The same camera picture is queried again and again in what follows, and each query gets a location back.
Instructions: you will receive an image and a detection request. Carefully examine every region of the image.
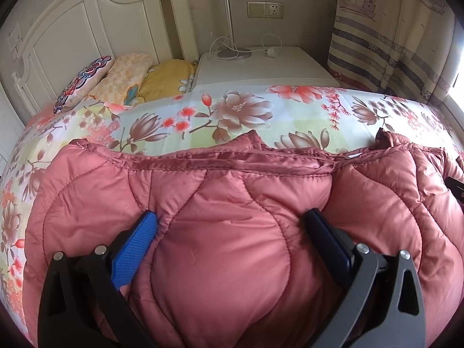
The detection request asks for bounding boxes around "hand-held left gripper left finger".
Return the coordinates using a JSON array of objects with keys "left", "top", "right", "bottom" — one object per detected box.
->
[{"left": 37, "top": 210, "right": 159, "bottom": 348}]

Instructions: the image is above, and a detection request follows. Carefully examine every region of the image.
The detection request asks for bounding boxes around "white nightstand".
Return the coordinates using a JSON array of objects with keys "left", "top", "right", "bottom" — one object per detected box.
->
[{"left": 192, "top": 46, "right": 340, "bottom": 91}]

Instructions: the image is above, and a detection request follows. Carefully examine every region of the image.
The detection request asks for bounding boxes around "white wardrobe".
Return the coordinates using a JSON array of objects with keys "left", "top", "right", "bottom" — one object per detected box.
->
[{"left": 0, "top": 87, "right": 27, "bottom": 178}]

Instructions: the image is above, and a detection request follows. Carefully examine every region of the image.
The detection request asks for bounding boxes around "yellow pillow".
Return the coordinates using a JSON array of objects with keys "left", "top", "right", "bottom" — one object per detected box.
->
[{"left": 125, "top": 59, "right": 198, "bottom": 104}]

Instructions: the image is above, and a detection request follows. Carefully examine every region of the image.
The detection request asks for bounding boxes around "pink quilted coat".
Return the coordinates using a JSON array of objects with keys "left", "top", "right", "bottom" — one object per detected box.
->
[{"left": 22, "top": 128, "right": 464, "bottom": 348}]

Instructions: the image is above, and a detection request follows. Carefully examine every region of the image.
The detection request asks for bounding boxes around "white wooden headboard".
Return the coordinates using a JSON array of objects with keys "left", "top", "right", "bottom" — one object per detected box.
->
[{"left": 11, "top": 0, "right": 201, "bottom": 117}]

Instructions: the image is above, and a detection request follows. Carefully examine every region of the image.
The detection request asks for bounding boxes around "floral bed sheet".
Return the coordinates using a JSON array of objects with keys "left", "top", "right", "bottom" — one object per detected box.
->
[{"left": 0, "top": 84, "right": 464, "bottom": 348}]

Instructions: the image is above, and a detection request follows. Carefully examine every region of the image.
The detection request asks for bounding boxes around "round patterned cushion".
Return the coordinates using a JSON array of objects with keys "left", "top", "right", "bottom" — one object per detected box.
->
[{"left": 54, "top": 55, "right": 113, "bottom": 114}]

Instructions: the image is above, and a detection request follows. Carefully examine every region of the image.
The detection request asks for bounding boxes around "cream checked pillow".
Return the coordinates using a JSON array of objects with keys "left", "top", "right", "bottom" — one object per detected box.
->
[{"left": 87, "top": 53, "right": 155, "bottom": 99}]

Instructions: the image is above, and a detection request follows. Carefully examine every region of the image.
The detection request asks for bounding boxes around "printed striped curtain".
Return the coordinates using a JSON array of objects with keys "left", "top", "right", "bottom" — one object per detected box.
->
[{"left": 327, "top": 0, "right": 462, "bottom": 104}]

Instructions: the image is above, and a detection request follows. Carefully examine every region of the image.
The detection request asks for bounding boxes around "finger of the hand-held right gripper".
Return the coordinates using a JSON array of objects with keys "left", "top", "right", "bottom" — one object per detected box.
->
[{"left": 444, "top": 176, "right": 464, "bottom": 204}]

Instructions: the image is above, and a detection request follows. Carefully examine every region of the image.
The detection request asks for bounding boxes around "white charger cable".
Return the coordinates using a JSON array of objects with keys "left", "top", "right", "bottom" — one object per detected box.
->
[{"left": 209, "top": 33, "right": 278, "bottom": 57}]

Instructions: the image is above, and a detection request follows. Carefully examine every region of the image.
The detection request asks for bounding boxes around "wall socket panel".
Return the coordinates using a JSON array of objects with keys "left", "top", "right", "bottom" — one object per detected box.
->
[{"left": 247, "top": 1, "right": 284, "bottom": 19}]

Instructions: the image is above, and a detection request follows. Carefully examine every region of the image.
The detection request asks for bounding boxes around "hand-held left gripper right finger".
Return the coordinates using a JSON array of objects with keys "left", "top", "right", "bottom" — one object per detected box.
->
[{"left": 304, "top": 208, "right": 426, "bottom": 348}]

